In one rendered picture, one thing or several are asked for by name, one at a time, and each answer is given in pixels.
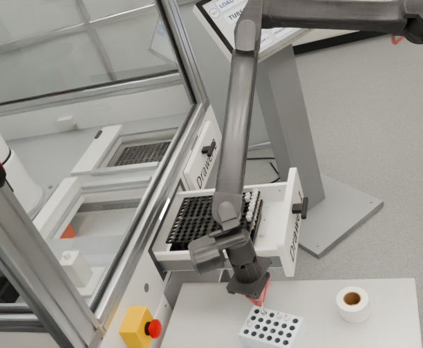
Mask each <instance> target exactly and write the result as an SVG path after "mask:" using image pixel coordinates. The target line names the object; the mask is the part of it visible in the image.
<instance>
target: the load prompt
mask: <svg viewBox="0 0 423 348"><path fill-rule="evenodd" d="M244 1H246V0H217V1H215V2H214V4H215V5H216V7H217V8H218V9H219V10H220V12H221V13H223V12H225V11H227V10H229V9H230V8H233V7H234V6H237V5H238V4H240V3H242V2H244Z"/></svg>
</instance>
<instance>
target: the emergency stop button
mask: <svg viewBox="0 0 423 348"><path fill-rule="evenodd" d="M148 332H149V334H150V336H151V337H152V338H158V337H159V336H160V334H161V332H162V325H161V322H160V321H159V320H158V319H153V320H152V321H151V323H150V324H149V326H148Z"/></svg>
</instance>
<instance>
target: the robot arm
mask: <svg viewBox="0 0 423 348"><path fill-rule="evenodd" d="M272 28H312V29H330V30H365V31H377V32H386V33H388V34H393V36H403V37H405V38H406V39H407V40H408V41H409V42H411V43H413V44H423V0H392V1H357V0H248V1H247V3H246V5H245V7H244V9H243V11H242V13H241V15H240V17H239V18H238V21H237V22H236V26H235V28H234V43H235V49H234V50H233V51H232V60H231V70H230V75H229V86H228V92H227V103H226V109H225V119H224V125H223V136H222V142H221V148H220V158H219V164H218V173H217V176H216V186H215V192H214V196H213V202H212V208H211V213H212V216H213V218H214V219H215V221H216V222H217V223H218V224H219V225H221V226H222V229H220V230H217V231H214V232H212V233H209V234H206V235H205V236H203V237H201V238H198V239H197V240H192V242H190V243H189V244H188V249H189V254H190V258H191V261H192V264H193V267H194V269H195V272H196V274H197V276H200V275H202V274H205V273H209V272H211V271H214V270H217V269H220V268H223V267H224V266H225V264H224V262H226V259H225V255H224V253H223V250H224V249H225V251H226V253H227V257H228V258H229V261H230V264H231V266H232V268H233V271H234V274H233V276H232V278H231V280H230V281H229V283H228V285H227V286H226V289H227V292H228V293H230V294H234V295H235V293H239V294H241V295H242V296H245V297H246V298H247V299H249V300H250V301H251V302H252V303H253V304H255V305H256V306H258V307H262V304H263V302H264V300H265V295H266V293H267V288H268V286H269V283H270V279H271V275H270V273H269V272H267V270H268V268H269V266H270V264H272V261H271V258H266V257H261V256H257V255H256V251H255V249H254V245H253V243H252V239H251V237H250V234H249V232H248V231H246V230H245V229H242V228H241V225H240V222H239V220H240V218H241V210H242V203H243V188H244V181H245V168H246V161H247V150H248V144H249V138H250V126H251V120H252V108H253V101H254V90H255V83H256V73H257V68H258V61H259V51H260V47H261V29H272ZM223 234H225V235H223ZM220 235H221V236H220ZM217 236H219V237H217ZM215 237H217V238H215ZM256 300H258V301H256Z"/></svg>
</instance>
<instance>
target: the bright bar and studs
mask: <svg viewBox="0 0 423 348"><path fill-rule="evenodd" d="M270 211H271V208H270V206H266V207H265V210H264V214H263V219H262V223H261V229H260V232H259V236H260V238H265V234H266V231H267V224H268V220H269V216H270Z"/></svg>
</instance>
